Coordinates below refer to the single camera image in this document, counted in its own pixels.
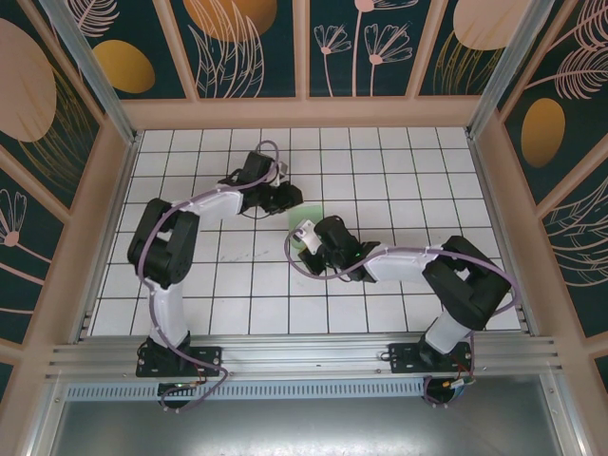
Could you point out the light green cloth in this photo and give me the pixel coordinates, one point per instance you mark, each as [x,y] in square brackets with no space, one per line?
[311,210]

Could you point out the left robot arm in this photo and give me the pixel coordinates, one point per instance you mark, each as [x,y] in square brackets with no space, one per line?
[166,247]

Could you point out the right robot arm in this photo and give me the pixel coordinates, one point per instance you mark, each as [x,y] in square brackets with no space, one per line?
[465,285]

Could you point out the grey metal sheet panel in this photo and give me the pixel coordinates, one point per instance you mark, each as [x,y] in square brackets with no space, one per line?
[304,427]

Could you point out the small electronics board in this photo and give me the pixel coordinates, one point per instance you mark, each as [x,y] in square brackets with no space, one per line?
[458,387]
[176,385]

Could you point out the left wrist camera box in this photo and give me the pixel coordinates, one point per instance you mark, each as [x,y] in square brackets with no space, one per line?
[281,171]

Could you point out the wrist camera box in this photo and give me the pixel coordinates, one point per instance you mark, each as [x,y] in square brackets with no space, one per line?
[309,235]
[281,171]

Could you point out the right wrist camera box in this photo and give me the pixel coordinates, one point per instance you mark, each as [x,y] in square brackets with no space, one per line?
[309,235]

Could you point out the long aluminium mounting rail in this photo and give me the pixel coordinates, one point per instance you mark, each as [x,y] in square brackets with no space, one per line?
[304,356]

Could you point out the thin aluminium side rail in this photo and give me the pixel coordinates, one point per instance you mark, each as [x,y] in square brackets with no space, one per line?
[487,190]
[124,190]

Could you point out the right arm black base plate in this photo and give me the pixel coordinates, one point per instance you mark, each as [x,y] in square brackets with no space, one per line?
[404,361]

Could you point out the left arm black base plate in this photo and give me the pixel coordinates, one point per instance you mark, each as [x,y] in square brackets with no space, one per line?
[209,361]

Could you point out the aluminium corner post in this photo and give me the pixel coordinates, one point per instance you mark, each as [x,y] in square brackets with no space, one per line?
[92,69]
[502,69]

